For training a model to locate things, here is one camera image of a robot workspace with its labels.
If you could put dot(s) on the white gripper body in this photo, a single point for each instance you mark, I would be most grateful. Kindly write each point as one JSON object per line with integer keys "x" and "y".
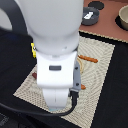
{"x": 57, "y": 77}

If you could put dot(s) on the brown toy sausage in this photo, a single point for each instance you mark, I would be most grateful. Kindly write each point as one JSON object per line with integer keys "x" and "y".
{"x": 34, "y": 75}

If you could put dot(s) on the yellow butter box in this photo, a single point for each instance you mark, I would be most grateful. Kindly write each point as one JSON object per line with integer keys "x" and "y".
{"x": 33, "y": 50}

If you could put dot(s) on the white toy fish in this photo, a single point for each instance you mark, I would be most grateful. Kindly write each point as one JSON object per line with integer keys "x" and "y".
{"x": 88, "y": 16}

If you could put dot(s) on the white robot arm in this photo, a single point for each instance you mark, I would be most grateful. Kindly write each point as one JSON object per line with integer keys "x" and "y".
{"x": 53, "y": 26}

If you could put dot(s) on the woven beige placemat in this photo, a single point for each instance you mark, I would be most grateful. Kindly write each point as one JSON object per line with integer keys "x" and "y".
{"x": 92, "y": 77}

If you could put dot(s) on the grey toy saucepan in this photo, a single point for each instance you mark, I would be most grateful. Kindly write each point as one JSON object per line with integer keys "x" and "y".
{"x": 93, "y": 19}

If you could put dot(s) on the black stove burner disc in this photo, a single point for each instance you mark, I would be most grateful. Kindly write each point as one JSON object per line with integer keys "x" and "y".
{"x": 96, "y": 4}

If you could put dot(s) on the beige bowl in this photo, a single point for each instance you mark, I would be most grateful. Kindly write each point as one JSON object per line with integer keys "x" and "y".
{"x": 123, "y": 14}

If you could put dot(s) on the knife with orange handle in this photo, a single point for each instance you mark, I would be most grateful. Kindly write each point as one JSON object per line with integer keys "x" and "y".
{"x": 88, "y": 58}

